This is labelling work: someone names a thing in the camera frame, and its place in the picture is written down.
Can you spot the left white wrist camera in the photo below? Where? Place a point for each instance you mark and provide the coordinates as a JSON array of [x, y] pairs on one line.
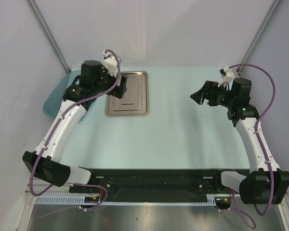
[[111, 62]]

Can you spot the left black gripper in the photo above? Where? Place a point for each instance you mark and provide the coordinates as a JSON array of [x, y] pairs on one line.
[[119, 90]]

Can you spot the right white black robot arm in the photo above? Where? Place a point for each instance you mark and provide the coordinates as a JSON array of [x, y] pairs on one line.
[[266, 182]]

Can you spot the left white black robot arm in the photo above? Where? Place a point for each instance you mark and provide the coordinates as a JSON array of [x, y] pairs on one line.
[[95, 80]]

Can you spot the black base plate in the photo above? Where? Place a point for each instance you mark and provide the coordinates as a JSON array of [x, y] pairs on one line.
[[159, 183]]

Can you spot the left aluminium corner post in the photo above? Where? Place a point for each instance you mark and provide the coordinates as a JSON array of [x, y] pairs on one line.
[[48, 34]]

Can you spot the steel tray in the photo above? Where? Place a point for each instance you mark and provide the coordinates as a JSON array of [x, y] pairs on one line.
[[135, 101]]

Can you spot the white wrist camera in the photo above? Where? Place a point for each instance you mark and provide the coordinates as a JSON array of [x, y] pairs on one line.
[[111, 62], [227, 75]]

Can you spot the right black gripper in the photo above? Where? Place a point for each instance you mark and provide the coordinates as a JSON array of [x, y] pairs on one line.
[[210, 87]]

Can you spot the aluminium corner post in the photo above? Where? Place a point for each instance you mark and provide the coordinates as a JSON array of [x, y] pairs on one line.
[[261, 30], [48, 34]]

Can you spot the white cable duct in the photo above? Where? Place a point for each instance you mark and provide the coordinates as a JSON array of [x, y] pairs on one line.
[[88, 201]]

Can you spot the teal plastic container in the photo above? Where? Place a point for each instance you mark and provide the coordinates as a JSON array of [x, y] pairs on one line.
[[52, 105]]

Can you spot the right aluminium corner post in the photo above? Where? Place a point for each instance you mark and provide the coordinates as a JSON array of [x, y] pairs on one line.
[[261, 30]]

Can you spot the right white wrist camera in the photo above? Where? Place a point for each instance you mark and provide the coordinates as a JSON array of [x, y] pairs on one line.
[[227, 75]]

